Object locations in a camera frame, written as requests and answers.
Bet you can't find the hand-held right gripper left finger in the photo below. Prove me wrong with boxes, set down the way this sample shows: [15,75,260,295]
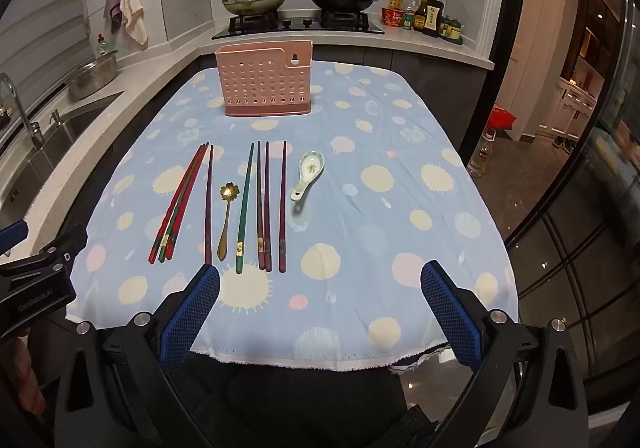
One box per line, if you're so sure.
[52,263,221,448]

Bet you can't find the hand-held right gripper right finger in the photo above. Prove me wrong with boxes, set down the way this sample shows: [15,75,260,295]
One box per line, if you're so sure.
[420,261,591,448]

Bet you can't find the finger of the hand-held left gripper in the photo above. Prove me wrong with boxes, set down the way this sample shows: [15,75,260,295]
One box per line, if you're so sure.
[0,220,29,256]
[0,223,89,279]

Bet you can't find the green and red chopstick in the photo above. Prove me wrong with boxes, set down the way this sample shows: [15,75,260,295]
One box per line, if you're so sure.
[157,142,207,264]

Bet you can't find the maroon chopstick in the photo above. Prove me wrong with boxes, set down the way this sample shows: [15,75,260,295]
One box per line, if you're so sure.
[264,141,273,273]
[278,140,289,274]
[204,144,214,265]

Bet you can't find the gold flower spoon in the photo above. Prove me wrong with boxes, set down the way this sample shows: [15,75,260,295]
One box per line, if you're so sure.
[216,183,240,260]

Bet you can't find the dark brown chopstick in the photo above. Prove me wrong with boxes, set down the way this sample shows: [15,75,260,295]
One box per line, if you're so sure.
[256,141,266,271]

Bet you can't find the white ceramic soup spoon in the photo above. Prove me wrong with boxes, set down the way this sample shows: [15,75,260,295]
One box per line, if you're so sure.
[291,151,326,202]

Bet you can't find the pink perforated utensil holder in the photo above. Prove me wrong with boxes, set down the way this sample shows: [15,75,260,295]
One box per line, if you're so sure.
[215,41,314,118]

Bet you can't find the person's left hand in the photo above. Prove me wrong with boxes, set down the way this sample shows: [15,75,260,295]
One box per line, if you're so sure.
[12,335,47,416]

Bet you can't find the steel kitchen sink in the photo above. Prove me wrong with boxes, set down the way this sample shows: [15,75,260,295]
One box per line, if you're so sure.
[0,91,126,229]

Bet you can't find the blue spotted tablecloth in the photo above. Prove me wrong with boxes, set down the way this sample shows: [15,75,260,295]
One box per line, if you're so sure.
[65,61,518,374]

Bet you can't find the chrome faucet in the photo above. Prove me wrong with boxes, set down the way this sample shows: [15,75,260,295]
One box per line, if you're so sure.
[0,73,46,151]

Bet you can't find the glass sliding door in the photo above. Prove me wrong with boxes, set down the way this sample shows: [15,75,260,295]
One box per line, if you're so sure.
[502,0,640,429]

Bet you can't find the cooking oil bottle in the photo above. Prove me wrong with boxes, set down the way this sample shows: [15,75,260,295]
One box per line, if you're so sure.
[466,129,496,178]

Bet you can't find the steel basin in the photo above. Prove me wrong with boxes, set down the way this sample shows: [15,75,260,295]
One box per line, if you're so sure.
[66,50,120,102]

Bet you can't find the red bag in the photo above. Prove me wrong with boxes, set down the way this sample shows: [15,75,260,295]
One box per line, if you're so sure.
[487,103,516,130]

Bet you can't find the white kitchen counter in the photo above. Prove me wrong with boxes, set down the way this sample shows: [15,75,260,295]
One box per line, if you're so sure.
[0,21,496,279]

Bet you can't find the white window blinds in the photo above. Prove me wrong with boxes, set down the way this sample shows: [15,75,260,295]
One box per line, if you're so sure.
[0,0,96,94]

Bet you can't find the white cabinet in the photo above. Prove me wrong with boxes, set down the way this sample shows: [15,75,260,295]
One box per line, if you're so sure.
[537,78,598,141]

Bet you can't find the purple hanging cloth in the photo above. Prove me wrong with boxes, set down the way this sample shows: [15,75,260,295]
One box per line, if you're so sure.
[103,0,126,32]

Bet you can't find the white hanging towel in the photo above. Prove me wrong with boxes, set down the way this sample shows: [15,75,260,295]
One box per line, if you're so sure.
[117,0,150,46]

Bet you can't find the dark squat jar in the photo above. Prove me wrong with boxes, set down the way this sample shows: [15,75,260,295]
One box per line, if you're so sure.
[440,16,464,45]

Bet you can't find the dark soy sauce bottle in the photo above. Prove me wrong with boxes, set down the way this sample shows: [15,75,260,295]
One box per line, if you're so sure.
[424,0,446,38]

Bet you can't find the beige wok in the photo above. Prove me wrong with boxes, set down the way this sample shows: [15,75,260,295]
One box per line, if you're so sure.
[222,0,290,17]

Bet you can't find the black gas stove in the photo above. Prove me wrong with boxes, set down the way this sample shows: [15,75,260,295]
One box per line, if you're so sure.
[211,11,386,40]

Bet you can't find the wooden display cabinet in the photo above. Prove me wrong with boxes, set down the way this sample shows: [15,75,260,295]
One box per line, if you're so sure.
[575,0,631,94]

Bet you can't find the black wok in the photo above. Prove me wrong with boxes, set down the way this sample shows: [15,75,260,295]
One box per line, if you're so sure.
[308,0,379,13]

